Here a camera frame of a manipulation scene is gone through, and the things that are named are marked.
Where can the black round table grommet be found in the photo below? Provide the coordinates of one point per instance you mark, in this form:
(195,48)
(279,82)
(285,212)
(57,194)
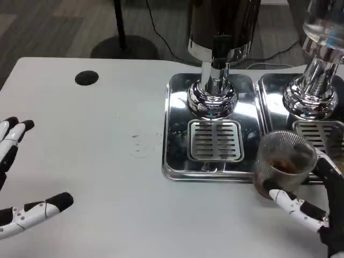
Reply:
(86,78)

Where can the steel drip tray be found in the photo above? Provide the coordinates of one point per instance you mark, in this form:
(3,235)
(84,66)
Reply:
(177,150)
(274,107)

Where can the clear tank drink dispenser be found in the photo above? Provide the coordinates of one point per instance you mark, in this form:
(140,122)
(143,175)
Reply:
(314,88)

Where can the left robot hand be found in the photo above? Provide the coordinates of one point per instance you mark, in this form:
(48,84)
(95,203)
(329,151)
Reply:
(29,212)

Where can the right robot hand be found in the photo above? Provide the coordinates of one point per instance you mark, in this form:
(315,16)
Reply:
(334,193)

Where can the dark tank drink dispenser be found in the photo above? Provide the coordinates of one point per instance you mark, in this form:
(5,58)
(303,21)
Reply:
(223,18)

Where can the slotted steel drip grid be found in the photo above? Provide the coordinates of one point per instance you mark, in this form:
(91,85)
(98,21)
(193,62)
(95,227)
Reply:
(322,129)
(215,156)

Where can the black tap of dark dispenser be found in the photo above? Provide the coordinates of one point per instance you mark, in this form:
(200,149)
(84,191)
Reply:
(221,51)

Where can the clear ribbed glass cup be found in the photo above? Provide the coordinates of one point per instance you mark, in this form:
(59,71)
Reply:
(285,161)

